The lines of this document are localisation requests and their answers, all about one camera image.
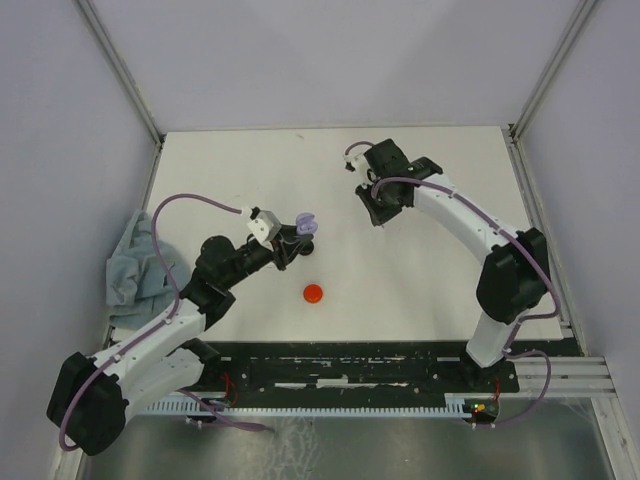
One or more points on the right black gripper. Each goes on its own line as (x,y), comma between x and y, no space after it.
(378,216)

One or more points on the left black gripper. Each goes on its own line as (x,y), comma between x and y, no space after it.
(287,244)

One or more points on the purple earbud charging case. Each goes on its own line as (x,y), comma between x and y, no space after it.
(305,224)

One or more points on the red earbud charging case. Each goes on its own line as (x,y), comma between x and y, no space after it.
(313,293)

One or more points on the black earbud charging case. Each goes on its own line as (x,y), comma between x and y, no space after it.
(306,249)

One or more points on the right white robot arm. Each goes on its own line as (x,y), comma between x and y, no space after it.
(515,272)

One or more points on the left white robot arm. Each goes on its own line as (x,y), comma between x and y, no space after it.
(96,396)

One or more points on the blue-grey cloth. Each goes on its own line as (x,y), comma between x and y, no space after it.
(137,287)

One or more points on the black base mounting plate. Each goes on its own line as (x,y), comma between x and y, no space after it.
(437,365)

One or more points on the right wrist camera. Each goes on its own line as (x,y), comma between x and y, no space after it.
(357,163)

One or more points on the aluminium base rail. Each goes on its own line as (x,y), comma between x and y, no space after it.
(571,377)

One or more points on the right aluminium frame post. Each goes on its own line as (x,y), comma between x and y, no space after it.
(568,40)

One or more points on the aluminium frame post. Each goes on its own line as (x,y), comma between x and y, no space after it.
(118,66)
(568,40)

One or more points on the left aluminium frame post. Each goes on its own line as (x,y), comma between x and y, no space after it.
(118,66)

